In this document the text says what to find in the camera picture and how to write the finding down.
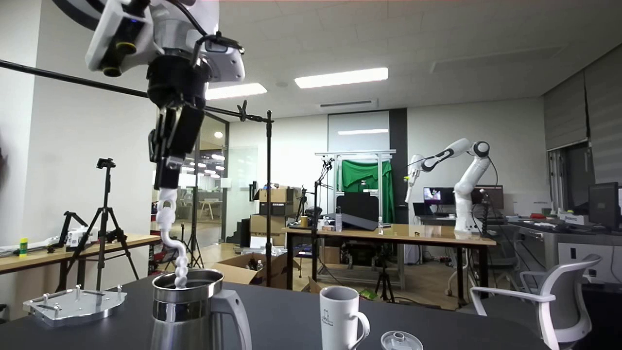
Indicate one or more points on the green backdrop cloth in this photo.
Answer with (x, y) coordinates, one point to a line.
(365, 175)

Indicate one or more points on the open cardboard box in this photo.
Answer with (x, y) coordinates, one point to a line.
(243, 268)

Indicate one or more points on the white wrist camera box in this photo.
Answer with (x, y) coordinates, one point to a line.
(224, 60)

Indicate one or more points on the rectangular ceiling light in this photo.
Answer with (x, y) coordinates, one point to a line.
(239, 89)
(340, 77)

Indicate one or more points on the long wooden bench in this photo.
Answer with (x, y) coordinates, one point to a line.
(39, 254)

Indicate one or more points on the tall black camera tripod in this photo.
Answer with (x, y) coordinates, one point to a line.
(103, 225)

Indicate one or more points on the wooden table with black legs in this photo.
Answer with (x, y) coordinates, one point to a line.
(400, 233)

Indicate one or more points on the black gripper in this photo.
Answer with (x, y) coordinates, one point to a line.
(175, 79)

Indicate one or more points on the black light stand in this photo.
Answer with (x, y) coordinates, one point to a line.
(317, 213)

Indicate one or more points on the white spoon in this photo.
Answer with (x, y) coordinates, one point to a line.
(169, 233)

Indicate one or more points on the black horizontal boom pole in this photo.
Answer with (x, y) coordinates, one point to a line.
(64, 75)

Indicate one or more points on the small black tabletop stand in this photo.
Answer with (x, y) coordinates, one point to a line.
(64, 229)

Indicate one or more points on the small green bottle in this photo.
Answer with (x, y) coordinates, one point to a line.
(23, 246)

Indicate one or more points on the clear plastic lid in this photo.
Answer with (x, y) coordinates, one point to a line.
(400, 340)

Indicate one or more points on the black vertical stand pole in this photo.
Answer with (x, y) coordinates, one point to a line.
(268, 194)

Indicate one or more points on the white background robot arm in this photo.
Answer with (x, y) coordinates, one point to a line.
(467, 186)

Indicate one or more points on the stacked cardboard boxes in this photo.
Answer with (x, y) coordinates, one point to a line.
(274, 206)

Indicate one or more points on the white ceramic mug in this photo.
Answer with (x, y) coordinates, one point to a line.
(340, 316)

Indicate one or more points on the white office chair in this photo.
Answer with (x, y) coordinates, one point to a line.
(564, 297)

